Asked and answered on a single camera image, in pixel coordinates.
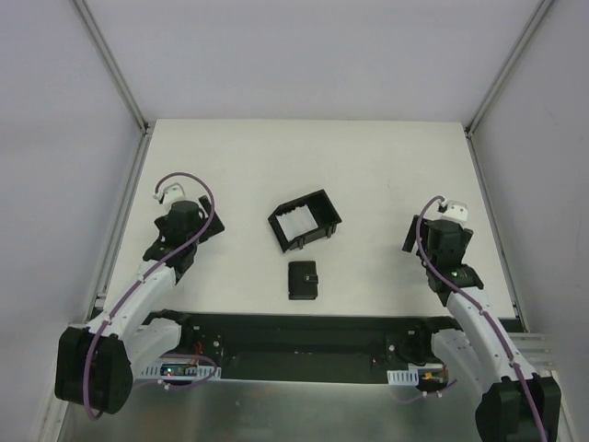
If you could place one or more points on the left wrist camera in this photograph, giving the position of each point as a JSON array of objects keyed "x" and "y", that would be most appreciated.
[{"x": 171, "y": 194}]

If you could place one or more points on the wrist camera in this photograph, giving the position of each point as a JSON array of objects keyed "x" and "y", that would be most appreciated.
[
  {"x": 453, "y": 211},
  {"x": 171, "y": 194}
]

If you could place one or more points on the left aluminium frame post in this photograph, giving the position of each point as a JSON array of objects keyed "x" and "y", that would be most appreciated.
[{"x": 110, "y": 63}]

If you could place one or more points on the white cards in tray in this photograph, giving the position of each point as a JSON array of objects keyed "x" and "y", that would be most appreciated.
[{"x": 297, "y": 222}]

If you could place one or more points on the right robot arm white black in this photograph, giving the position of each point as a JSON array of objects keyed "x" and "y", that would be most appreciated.
[{"x": 512, "y": 401}]

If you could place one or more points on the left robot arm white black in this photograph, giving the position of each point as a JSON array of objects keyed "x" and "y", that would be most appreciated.
[{"x": 98, "y": 362}]

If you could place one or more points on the aluminium frame post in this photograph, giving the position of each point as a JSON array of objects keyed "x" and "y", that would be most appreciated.
[
  {"x": 499, "y": 82},
  {"x": 110, "y": 63}
]

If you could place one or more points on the right aluminium frame post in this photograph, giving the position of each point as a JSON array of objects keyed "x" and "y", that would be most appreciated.
[{"x": 499, "y": 82}]

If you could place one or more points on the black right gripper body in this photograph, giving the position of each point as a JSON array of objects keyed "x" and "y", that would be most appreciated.
[{"x": 410, "y": 236}]

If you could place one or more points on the left white cable duct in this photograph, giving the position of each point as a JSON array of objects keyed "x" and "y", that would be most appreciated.
[{"x": 175, "y": 370}]

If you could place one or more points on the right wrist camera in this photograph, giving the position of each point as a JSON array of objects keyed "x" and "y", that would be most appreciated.
[{"x": 453, "y": 211}]

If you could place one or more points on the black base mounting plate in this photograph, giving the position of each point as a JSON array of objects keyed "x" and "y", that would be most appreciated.
[{"x": 332, "y": 349}]

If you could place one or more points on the white cable duct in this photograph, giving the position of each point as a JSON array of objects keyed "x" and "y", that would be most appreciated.
[
  {"x": 408, "y": 377},
  {"x": 175, "y": 370}
]

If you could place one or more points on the aluminium front frame rail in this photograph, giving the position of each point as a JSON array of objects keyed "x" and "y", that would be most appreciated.
[{"x": 535, "y": 348}]

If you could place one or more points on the black plastic card tray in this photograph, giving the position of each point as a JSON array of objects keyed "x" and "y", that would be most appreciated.
[{"x": 322, "y": 210}]

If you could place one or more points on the right white cable duct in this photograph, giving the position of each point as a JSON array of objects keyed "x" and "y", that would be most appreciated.
[{"x": 408, "y": 377}]

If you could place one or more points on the black leather card holder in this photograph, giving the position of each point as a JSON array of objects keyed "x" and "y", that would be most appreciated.
[{"x": 302, "y": 280}]

